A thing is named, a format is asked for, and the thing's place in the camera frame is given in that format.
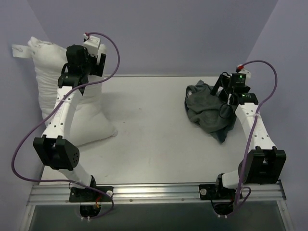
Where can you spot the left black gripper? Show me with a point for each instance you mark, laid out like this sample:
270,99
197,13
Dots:
100,64

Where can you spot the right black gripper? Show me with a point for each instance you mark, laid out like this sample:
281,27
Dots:
223,84

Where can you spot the zebra and green pillowcase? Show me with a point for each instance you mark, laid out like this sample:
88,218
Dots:
207,111

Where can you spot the white pillow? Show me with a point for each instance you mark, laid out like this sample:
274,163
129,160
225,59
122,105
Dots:
89,123

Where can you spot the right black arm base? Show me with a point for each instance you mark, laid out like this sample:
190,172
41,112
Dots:
221,199

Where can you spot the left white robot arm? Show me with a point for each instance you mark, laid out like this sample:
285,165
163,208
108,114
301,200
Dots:
70,87

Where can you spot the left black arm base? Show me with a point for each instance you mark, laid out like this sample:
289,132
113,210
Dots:
85,195

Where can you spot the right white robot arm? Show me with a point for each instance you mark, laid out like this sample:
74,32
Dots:
263,161

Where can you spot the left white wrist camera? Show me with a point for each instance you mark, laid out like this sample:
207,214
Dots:
92,44

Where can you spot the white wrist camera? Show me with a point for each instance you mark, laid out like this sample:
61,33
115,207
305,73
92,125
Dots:
92,44
242,70

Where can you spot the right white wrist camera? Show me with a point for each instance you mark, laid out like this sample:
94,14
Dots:
242,70

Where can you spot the aluminium mounting rail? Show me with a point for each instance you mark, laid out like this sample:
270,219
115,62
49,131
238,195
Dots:
58,194

